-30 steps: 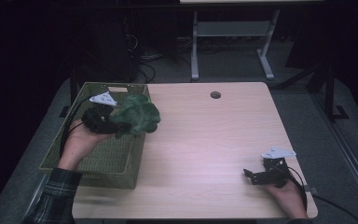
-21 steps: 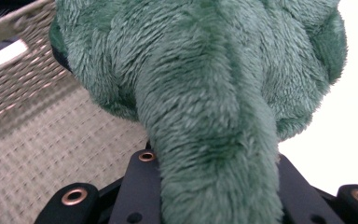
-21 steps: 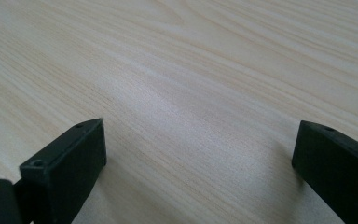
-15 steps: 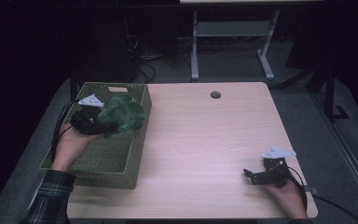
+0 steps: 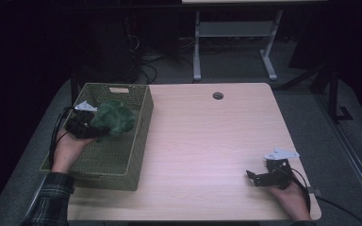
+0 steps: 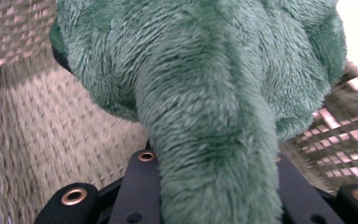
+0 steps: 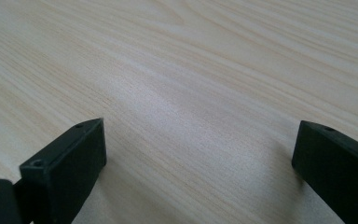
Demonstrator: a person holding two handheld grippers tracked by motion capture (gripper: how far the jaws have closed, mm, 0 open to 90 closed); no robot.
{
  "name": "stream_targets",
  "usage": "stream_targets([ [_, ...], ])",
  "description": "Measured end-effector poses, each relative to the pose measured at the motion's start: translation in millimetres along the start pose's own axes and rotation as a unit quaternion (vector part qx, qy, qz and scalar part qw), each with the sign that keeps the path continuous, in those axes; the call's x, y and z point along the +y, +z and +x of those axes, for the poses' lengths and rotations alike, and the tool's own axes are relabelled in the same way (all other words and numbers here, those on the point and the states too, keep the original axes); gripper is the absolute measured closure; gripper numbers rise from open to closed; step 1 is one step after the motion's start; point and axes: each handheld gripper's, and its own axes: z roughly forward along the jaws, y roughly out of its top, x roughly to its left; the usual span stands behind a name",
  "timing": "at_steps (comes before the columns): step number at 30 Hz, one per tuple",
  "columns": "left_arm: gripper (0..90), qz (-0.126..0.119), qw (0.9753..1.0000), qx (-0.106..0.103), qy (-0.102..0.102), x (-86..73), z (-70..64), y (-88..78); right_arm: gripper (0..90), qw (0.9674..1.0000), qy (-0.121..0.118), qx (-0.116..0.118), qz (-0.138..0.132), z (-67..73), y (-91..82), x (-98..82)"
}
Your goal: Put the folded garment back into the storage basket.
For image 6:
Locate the green fuzzy sock with tag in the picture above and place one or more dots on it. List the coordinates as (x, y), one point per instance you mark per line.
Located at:
(205, 93)

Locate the green woven basket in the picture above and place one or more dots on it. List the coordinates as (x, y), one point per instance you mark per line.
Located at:
(43, 124)

